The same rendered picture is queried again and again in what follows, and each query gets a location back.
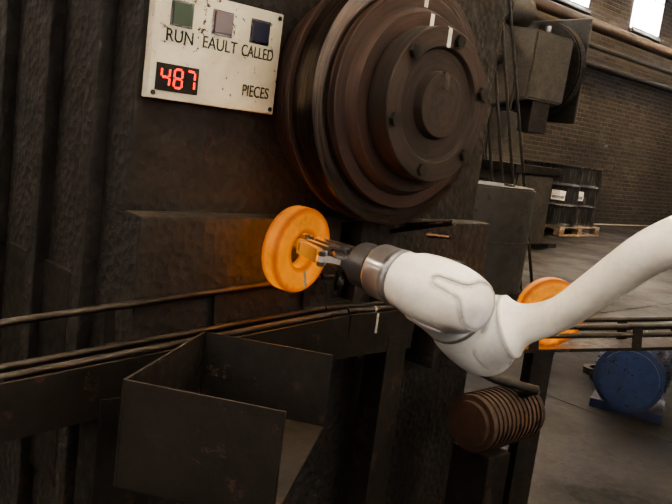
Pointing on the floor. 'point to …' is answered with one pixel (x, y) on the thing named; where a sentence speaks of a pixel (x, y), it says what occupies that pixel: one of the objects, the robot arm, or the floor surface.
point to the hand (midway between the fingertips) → (297, 239)
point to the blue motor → (632, 383)
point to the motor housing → (487, 441)
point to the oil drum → (505, 233)
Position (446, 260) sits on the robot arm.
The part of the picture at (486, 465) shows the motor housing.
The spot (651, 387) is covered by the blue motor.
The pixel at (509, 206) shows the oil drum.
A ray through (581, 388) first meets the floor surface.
